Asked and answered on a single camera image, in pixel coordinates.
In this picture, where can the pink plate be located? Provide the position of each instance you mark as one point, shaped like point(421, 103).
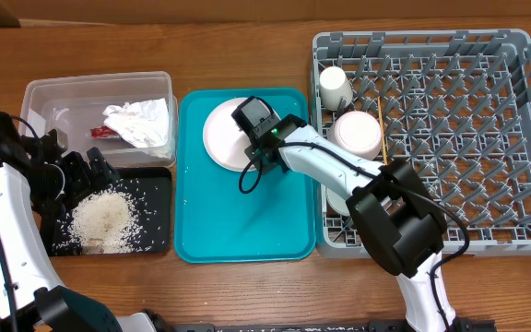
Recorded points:
point(225, 143)

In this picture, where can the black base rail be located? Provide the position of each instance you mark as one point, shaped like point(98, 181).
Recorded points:
point(460, 325)

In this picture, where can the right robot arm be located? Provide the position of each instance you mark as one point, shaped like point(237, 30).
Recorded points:
point(398, 223)

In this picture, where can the red snack wrapper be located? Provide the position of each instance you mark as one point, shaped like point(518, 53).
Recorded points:
point(104, 132)

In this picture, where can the grey bowl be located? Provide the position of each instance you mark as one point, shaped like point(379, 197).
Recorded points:
point(337, 203)

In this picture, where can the grey dishwasher rack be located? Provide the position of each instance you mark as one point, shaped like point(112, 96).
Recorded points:
point(457, 107)

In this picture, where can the white napkin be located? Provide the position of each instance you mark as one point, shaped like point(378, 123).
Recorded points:
point(143, 124)

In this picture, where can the white cup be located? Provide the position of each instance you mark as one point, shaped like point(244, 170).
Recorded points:
point(334, 88)

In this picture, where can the teal serving tray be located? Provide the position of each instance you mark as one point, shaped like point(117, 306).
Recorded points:
point(213, 221)

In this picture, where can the white rice pile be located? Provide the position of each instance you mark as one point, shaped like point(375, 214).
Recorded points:
point(104, 221)

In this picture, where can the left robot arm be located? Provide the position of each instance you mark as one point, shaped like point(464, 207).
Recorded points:
point(31, 293)

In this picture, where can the black plastic tray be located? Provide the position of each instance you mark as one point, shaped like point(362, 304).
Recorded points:
point(155, 203)

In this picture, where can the wooden chopstick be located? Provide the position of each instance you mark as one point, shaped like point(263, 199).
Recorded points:
point(381, 124)

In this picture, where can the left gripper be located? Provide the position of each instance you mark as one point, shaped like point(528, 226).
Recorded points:
point(83, 182)

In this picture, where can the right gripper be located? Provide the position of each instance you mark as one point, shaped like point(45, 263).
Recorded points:
point(267, 166)

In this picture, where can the clear plastic bin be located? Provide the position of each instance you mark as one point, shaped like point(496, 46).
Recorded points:
point(75, 105)

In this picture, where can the pink small bowl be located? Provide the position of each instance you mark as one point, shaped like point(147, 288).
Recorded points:
point(357, 132)

